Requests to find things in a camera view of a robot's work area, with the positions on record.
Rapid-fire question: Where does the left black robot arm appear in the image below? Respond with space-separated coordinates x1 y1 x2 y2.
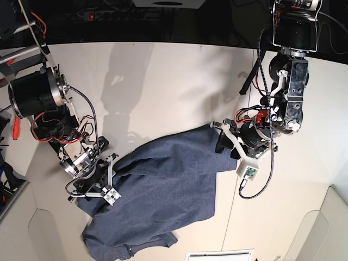
225 1 322 158

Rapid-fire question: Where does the braided camera cable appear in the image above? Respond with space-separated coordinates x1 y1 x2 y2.
238 27 275 201

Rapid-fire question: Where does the dark blue t-shirt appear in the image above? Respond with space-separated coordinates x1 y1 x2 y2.
78 125 237 260

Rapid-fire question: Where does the braided right arm cable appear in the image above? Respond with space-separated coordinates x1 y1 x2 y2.
65 85 100 196

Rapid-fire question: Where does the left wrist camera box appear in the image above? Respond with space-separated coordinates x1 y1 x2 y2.
236 160 259 180

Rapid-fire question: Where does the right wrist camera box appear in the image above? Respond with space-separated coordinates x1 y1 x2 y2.
101 186 121 206

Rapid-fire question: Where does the orange handled screwdriver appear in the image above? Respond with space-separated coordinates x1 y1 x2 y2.
12 116 21 140

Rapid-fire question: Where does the white vent panel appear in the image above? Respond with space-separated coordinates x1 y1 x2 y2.
185 249 254 261

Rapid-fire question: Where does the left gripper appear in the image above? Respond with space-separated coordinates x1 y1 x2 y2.
210 119 277 166

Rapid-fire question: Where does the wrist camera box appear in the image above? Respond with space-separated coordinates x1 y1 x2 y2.
101 186 121 206
236 160 259 180

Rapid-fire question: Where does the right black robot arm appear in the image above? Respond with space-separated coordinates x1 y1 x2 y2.
1 1 120 204

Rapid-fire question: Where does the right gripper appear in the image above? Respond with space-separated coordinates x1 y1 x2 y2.
65 153 119 202

